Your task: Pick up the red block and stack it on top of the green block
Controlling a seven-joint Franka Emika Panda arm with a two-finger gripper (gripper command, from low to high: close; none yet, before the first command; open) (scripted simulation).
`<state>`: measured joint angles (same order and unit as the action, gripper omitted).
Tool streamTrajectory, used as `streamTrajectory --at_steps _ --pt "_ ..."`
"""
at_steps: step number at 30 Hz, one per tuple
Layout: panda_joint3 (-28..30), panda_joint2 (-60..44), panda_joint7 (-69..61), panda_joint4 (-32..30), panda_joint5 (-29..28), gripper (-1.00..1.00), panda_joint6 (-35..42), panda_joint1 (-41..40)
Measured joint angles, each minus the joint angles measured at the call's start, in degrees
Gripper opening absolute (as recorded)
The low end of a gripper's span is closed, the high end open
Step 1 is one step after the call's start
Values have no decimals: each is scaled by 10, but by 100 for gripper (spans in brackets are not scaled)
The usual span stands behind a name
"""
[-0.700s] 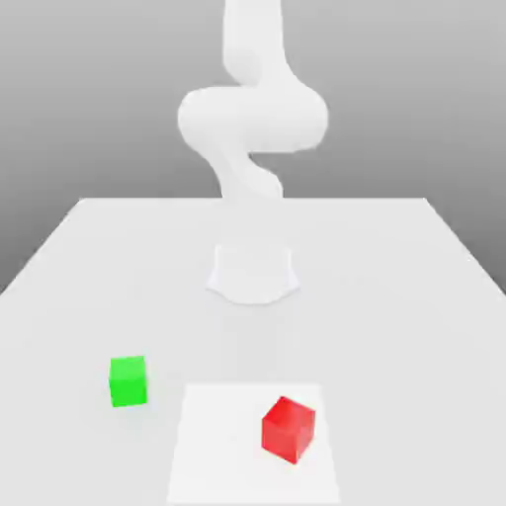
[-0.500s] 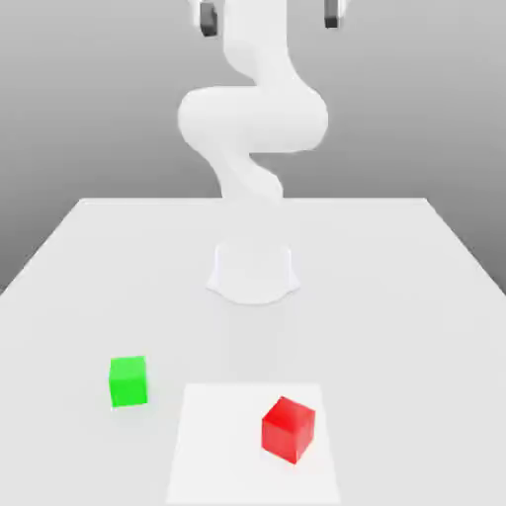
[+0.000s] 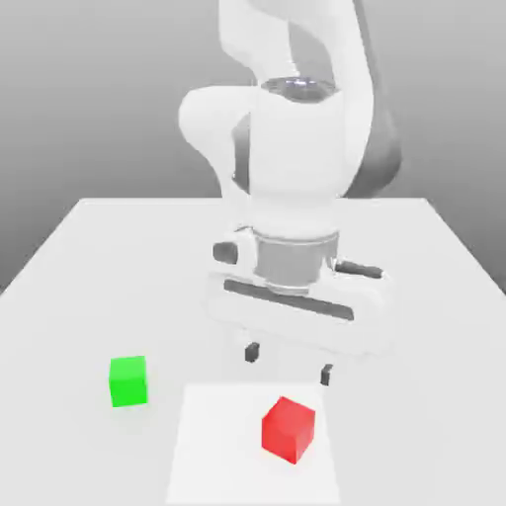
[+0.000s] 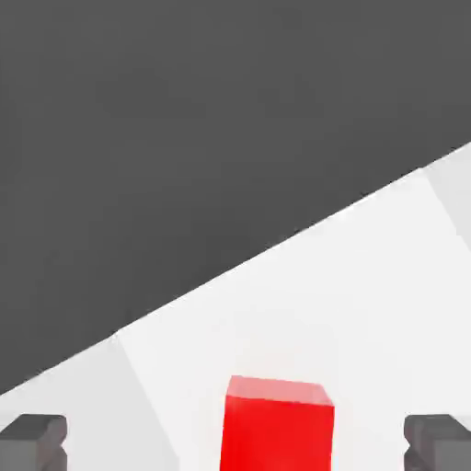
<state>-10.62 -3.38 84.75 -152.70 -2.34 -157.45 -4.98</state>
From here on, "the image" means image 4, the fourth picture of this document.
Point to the small red cube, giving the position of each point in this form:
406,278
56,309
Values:
276,434

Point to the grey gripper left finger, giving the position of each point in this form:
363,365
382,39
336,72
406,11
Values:
33,443

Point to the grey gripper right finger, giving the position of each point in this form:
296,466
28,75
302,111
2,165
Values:
438,445

